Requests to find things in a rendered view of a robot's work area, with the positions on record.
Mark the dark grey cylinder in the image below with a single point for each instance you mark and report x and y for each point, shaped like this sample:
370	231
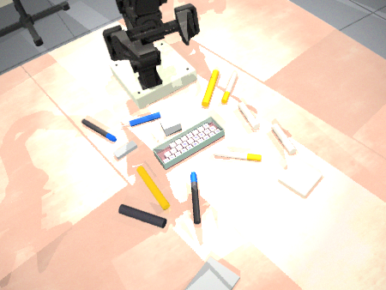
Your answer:
142	216

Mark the blue stylus with grey tip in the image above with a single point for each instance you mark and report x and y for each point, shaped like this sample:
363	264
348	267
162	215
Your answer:
143	119

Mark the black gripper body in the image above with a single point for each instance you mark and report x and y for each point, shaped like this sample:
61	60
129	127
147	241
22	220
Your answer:
150	28

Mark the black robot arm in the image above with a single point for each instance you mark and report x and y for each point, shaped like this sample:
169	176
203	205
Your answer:
149	55

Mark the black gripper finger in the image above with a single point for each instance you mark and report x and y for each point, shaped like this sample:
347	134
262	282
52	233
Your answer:
124	48
186	25

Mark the grey and blue marker pen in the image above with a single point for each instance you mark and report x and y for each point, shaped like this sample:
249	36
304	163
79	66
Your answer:
195	199
99	130

